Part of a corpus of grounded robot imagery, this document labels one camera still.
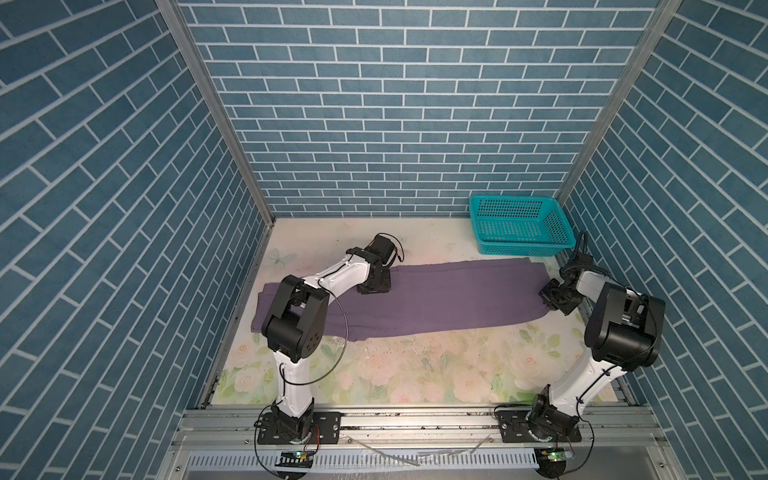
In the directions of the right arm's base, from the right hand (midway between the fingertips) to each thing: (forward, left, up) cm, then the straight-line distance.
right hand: (548, 300), depth 98 cm
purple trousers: (-2, +40, -1) cm, 40 cm away
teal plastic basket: (+34, +3, +1) cm, 34 cm away
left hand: (-3, +53, +4) cm, 54 cm away
